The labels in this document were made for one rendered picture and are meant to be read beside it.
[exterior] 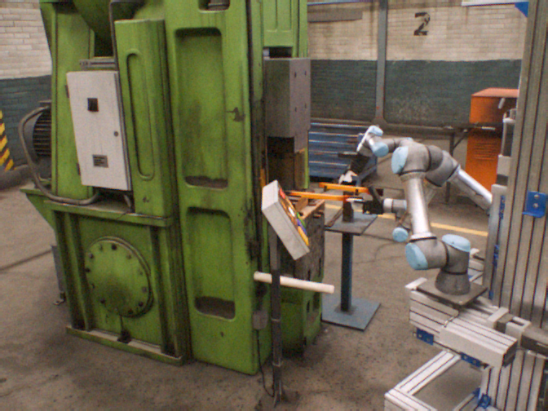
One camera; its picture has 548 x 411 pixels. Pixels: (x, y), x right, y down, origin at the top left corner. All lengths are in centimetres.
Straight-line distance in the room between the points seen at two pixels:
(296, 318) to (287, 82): 139
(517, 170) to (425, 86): 827
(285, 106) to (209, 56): 46
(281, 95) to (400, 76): 799
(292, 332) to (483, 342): 135
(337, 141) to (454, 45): 429
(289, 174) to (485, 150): 331
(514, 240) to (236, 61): 148
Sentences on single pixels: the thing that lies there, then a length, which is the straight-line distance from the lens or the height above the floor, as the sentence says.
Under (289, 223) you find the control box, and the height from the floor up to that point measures 109.
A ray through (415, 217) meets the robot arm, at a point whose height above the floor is 114.
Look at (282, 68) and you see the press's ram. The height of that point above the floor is 172.
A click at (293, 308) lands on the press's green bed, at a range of 305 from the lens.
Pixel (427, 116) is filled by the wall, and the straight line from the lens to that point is 1043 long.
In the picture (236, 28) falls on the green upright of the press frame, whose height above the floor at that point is 192.
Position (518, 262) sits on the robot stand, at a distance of 228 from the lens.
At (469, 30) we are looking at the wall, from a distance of 1015.
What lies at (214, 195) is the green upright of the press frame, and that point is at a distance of 264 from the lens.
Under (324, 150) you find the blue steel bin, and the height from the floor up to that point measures 46.
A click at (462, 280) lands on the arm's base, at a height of 88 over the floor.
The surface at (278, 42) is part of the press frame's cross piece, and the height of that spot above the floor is 185.
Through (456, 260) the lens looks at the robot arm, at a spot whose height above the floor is 97.
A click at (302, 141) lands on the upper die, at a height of 132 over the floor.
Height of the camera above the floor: 185
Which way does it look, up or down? 18 degrees down
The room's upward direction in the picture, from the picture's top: 1 degrees counter-clockwise
